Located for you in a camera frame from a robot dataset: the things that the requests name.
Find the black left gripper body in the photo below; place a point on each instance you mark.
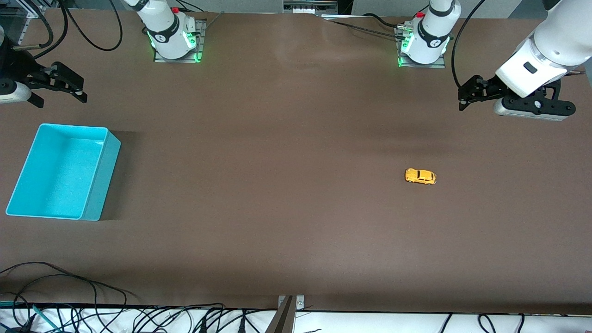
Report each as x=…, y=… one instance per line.
x=489, y=88

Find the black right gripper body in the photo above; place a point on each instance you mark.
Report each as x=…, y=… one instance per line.
x=21, y=70

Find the yellow beetle toy car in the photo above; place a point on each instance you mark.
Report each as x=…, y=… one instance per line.
x=420, y=176

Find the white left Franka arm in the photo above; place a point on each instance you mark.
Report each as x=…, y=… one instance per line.
x=555, y=41

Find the turquoise plastic bin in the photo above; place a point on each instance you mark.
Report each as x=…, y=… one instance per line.
x=60, y=171

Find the white power strip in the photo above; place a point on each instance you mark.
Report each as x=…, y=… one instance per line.
x=310, y=7

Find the black plug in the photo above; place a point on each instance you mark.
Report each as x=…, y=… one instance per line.
x=203, y=326
x=241, y=326

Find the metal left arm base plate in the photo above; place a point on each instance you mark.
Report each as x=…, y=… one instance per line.
x=439, y=64

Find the aluminium frame rail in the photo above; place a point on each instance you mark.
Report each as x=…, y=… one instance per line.
x=32, y=11

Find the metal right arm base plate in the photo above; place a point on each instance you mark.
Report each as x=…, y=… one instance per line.
x=200, y=41

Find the metal camera stand bracket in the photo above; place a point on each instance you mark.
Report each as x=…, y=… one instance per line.
x=287, y=319

